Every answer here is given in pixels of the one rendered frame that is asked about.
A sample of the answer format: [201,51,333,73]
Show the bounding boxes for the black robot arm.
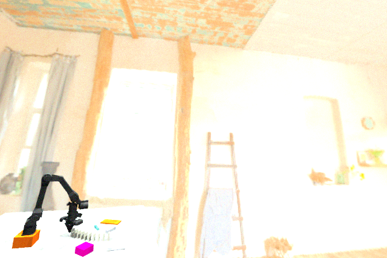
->
[21,173,88,236]

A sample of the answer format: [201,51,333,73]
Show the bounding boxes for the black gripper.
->
[59,211,83,233]

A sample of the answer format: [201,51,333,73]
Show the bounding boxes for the magenta block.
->
[75,242,94,257]

